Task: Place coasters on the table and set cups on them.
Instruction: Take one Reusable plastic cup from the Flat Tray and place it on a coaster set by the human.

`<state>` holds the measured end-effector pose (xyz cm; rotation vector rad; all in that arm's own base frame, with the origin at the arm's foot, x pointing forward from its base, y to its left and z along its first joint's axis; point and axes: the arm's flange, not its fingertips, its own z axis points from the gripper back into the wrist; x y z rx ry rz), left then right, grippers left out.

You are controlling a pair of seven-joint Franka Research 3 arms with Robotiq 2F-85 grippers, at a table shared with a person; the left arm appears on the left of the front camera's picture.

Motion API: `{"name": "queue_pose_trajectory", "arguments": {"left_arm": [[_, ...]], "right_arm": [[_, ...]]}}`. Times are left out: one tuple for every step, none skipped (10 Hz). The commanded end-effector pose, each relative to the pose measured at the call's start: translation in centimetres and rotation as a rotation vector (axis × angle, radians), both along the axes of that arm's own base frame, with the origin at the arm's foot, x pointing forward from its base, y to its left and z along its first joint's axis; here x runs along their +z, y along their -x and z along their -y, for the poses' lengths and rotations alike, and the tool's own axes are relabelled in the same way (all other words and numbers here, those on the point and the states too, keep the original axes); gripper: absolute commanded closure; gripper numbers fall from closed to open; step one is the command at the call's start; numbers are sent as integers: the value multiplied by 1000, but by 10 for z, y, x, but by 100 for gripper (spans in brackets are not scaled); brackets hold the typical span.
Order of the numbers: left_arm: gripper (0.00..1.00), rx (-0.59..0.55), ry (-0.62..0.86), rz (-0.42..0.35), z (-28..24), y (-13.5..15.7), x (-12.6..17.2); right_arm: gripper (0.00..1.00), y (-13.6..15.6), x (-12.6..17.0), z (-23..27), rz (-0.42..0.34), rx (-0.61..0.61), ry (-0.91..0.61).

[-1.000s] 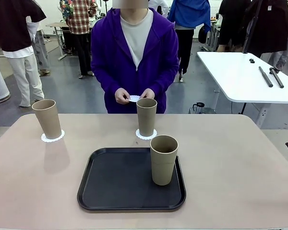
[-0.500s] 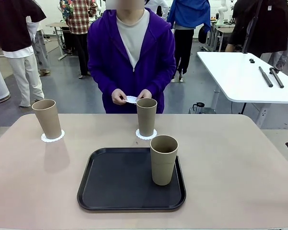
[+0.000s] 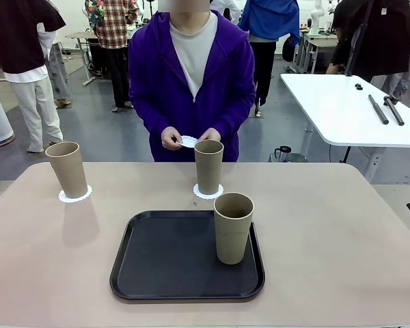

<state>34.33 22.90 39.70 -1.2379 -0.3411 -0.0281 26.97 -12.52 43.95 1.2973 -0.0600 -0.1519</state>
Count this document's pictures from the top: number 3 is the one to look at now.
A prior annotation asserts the person's left hand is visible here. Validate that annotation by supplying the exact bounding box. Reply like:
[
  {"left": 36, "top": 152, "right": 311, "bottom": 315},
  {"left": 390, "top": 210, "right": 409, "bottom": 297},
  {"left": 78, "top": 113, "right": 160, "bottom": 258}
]
[{"left": 197, "top": 128, "right": 222, "bottom": 141}]

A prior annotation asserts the person's right hand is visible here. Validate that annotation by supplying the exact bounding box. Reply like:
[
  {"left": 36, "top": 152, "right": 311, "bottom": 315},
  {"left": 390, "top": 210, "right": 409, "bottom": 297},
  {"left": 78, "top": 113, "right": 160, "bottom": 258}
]
[{"left": 161, "top": 126, "right": 185, "bottom": 151}]

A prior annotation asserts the white scalloped paper coaster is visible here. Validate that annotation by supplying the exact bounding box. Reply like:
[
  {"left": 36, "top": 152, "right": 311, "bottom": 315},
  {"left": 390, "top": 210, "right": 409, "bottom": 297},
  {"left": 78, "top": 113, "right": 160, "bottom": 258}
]
[
  {"left": 179, "top": 135, "right": 198, "bottom": 150},
  {"left": 192, "top": 182, "right": 224, "bottom": 200},
  {"left": 57, "top": 184, "right": 92, "bottom": 205}
]

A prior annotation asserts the tan paper cup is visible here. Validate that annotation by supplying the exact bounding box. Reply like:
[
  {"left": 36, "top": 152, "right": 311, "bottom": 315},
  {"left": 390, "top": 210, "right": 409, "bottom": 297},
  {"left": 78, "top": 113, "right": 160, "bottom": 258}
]
[
  {"left": 44, "top": 141, "right": 89, "bottom": 200},
  {"left": 193, "top": 139, "right": 225, "bottom": 195},
  {"left": 213, "top": 192, "right": 255, "bottom": 266}
]

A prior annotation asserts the person's left forearm purple sleeve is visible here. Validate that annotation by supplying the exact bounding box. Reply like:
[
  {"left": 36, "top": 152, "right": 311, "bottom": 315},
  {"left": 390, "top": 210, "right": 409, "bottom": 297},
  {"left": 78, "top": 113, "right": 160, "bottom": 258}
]
[{"left": 217, "top": 98, "right": 256, "bottom": 141}]

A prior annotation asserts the person's right forearm purple sleeve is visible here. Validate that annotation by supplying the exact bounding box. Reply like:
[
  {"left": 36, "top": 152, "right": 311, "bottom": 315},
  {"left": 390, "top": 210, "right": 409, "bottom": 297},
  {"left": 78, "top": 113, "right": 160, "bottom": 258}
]
[{"left": 128, "top": 98, "right": 168, "bottom": 144}]

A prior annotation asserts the person in purple hoodie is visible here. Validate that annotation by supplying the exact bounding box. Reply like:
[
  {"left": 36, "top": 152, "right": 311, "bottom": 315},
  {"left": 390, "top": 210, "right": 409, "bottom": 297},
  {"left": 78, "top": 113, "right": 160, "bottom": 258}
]
[{"left": 128, "top": 9, "right": 256, "bottom": 163}]

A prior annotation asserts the grey round bin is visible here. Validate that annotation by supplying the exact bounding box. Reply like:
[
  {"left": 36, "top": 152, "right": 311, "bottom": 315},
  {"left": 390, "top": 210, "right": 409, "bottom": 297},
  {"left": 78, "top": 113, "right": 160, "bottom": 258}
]
[{"left": 269, "top": 152, "right": 308, "bottom": 163}]

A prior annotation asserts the black plastic tray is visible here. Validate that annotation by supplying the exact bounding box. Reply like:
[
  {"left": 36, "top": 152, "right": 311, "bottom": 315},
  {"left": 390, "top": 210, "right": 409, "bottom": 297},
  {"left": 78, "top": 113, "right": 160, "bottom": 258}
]
[{"left": 109, "top": 210, "right": 266, "bottom": 301}]

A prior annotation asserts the person in plaid shirt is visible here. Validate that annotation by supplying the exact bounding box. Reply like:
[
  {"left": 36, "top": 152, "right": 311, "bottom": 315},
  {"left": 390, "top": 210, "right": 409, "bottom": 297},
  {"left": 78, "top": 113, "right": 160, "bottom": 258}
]
[{"left": 84, "top": 0, "right": 140, "bottom": 113}]

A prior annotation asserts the person in grey trousers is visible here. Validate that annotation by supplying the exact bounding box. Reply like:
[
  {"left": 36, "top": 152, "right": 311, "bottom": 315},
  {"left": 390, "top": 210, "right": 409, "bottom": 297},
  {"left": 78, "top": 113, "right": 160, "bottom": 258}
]
[{"left": 37, "top": 22, "right": 72, "bottom": 107}]

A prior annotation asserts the person in blue jacket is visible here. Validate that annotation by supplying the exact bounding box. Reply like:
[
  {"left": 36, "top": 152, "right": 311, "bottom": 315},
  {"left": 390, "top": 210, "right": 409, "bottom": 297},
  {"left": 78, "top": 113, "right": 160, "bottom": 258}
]
[{"left": 240, "top": 0, "right": 301, "bottom": 118}]

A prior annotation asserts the white table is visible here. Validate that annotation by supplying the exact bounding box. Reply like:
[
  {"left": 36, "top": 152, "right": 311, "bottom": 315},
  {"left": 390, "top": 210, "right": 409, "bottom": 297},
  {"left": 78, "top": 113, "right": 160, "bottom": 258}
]
[{"left": 279, "top": 73, "right": 410, "bottom": 148}]

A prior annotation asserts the grey desk with metal legs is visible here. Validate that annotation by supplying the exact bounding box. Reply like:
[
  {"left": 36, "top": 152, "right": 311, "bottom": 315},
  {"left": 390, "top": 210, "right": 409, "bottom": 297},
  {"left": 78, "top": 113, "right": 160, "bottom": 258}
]
[{"left": 64, "top": 31, "right": 102, "bottom": 87}]

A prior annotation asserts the grey desk with equipment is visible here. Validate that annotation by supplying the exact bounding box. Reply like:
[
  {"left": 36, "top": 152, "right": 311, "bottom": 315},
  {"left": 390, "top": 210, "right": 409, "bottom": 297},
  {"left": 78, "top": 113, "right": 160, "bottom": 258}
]
[{"left": 295, "top": 32, "right": 342, "bottom": 74}]

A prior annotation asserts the person in black coat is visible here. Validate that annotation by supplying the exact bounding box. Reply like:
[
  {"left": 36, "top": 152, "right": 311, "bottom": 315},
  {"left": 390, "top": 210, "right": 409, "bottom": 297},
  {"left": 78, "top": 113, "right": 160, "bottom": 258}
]
[{"left": 326, "top": 0, "right": 410, "bottom": 100}]

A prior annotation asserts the black jug with handle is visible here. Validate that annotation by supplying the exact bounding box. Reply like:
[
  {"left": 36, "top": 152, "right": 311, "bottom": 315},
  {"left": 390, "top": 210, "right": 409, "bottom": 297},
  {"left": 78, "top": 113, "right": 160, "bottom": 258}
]
[{"left": 274, "top": 146, "right": 292, "bottom": 162}]

